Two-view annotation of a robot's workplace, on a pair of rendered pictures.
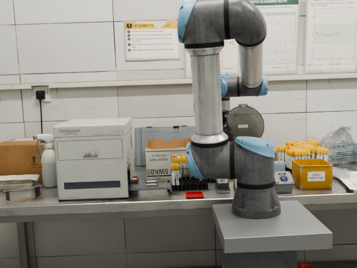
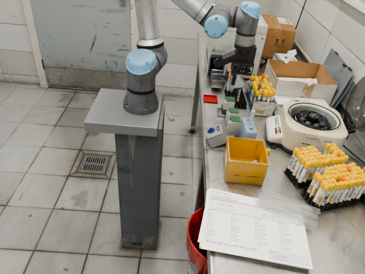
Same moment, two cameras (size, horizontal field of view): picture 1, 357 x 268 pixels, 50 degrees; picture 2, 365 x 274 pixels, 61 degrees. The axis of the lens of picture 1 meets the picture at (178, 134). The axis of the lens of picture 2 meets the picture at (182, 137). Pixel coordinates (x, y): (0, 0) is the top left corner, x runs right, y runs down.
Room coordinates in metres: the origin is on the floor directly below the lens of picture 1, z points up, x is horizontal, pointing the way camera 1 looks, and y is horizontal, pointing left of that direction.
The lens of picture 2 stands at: (1.33, -1.37, 1.62)
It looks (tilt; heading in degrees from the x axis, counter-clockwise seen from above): 37 degrees down; 89
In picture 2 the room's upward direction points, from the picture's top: 6 degrees clockwise
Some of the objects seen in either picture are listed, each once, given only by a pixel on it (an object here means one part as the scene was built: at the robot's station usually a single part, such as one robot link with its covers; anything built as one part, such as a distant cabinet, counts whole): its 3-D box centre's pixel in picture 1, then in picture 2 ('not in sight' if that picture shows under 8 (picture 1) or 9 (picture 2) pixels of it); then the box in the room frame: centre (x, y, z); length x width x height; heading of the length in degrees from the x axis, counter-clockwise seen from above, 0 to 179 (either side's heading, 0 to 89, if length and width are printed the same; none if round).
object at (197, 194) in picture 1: (194, 194); (210, 99); (1.47, -0.06, 0.88); 0.07 x 0.07 x 0.01; 1
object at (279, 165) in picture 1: (272, 173); (246, 135); (1.60, -0.39, 0.92); 0.10 x 0.07 x 0.10; 93
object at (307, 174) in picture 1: (311, 173); (244, 161); (1.57, -0.55, 0.93); 0.13 x 0.13 x 0.10; 88
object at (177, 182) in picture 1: (186, 175); (237, 89); (1.59, -0.03, 0.93); 0.17 x 0.09 x 0.11; 92
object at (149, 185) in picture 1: (146, 184); (216, 74); (1.51, 0.14, 0.92); 0.21 x 0.07 x 0.05; 91
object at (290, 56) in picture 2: not in sight; (289, 60); (1.95, 0.38, 0.94); 0.22 x 0.12 x 0.13; 95
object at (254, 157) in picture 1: (252, 158); (142, 69); (1.16, -0.23, 1.08); 0.13 x 0.12 x 0.14; 78
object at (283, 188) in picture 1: (280, 181); (220, 136); (1.50, -0.41, 0.92); 0.13 x 0.07 x 0.08; 1
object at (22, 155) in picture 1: (34, 158); (272, 35); (1.91, 0.73, 0.97); 0.31 x 0.23 x 0.18; 84
